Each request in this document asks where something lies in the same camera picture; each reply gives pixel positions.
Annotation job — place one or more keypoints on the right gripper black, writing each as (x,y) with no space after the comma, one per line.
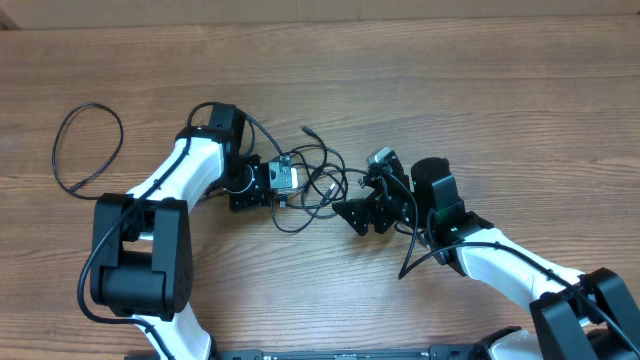
(361,209)

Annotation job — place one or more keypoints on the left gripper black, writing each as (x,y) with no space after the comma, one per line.
(256,198)

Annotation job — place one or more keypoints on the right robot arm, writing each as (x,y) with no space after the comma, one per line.
(576,315)

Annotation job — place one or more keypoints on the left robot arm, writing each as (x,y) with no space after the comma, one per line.
(140,271)

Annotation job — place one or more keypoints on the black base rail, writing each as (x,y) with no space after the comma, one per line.
(360,354)

